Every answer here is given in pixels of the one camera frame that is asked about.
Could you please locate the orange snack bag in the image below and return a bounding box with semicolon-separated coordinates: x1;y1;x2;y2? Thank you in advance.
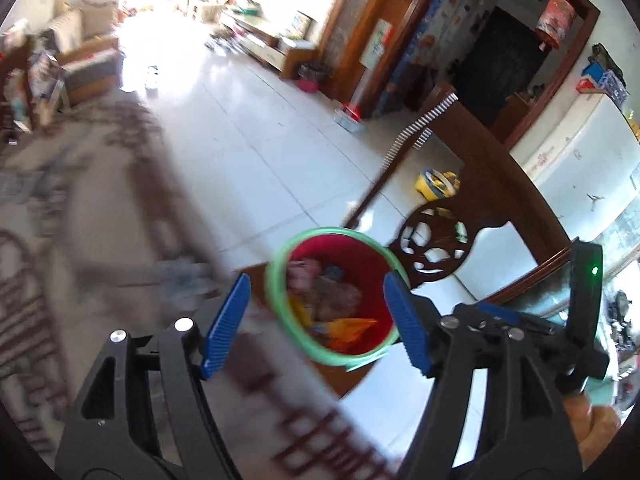
307;318;378;353

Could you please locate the pink Pocky snack bag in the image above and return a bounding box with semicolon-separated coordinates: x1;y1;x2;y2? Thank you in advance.
286;258;361;323

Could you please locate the red green trash bin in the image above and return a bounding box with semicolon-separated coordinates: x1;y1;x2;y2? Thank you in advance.
265;226;408;372

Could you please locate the yellow white medicine box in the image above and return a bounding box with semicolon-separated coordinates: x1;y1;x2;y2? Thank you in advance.
288;294;316;330

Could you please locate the person's right hand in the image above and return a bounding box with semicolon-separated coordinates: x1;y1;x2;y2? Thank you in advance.
563;393;620;470

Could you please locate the dark wooden chair right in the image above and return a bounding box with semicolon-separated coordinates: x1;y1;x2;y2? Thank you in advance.
343;84;573;304

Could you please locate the yellow toy car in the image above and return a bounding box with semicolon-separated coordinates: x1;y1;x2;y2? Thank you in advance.
414;169;460;202

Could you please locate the white refrigerator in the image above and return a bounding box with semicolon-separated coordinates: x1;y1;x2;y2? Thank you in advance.
523;93;639;242

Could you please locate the white mop with red base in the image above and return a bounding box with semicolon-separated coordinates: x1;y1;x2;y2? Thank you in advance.
333;46;385;133

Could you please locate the small red waste basket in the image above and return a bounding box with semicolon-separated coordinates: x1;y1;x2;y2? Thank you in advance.
297;62;330;93

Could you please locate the red hanging lantern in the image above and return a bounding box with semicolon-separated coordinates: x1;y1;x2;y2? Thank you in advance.
535;0;577;49

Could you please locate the wooden tv cabinet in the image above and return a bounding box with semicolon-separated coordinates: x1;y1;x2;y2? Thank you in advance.
219;10;317;80

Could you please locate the wooden sofa with cushions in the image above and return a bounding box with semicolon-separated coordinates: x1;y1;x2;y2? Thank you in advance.
41;0;124;106

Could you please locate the dark wooden dining chair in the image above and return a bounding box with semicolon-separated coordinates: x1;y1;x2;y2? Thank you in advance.
1;37;38;150

